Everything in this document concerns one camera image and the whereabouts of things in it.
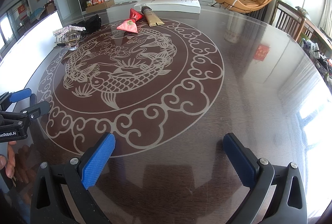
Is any silver patterned hair claw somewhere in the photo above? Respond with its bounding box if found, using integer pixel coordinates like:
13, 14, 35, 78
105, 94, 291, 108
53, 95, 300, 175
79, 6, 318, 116
53, 25, 86, 51

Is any red candy pouch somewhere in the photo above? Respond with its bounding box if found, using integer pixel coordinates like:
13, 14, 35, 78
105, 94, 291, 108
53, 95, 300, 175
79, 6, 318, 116
117, 8, 143, 33

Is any person left hand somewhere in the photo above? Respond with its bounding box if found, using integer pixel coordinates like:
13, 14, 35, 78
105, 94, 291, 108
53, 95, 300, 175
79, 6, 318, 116
0, 141, 16, 179

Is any black fabric item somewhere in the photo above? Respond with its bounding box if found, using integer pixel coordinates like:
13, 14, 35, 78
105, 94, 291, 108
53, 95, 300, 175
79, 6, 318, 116
72, 14, 101, 35

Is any cardboard box on floor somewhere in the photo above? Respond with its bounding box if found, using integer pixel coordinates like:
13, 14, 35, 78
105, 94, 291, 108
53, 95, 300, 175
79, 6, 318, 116
85, 0, 115, 13

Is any gold cosmetic tube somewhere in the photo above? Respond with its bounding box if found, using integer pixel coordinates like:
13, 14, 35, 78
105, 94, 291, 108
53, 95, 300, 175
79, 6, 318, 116
141, 5, 164, 27

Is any white flat box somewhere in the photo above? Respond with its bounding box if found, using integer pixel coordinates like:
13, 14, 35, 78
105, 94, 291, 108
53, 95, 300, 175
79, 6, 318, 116
133, 0, 201, 14

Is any wooden dining chair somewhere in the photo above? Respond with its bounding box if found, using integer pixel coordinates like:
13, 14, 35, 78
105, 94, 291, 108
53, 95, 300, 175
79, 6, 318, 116
270, 0, 312, 42

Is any orange lounge chair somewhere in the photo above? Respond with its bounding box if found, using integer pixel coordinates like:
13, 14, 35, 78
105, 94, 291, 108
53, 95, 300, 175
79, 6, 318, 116
213, 0, 272, 13

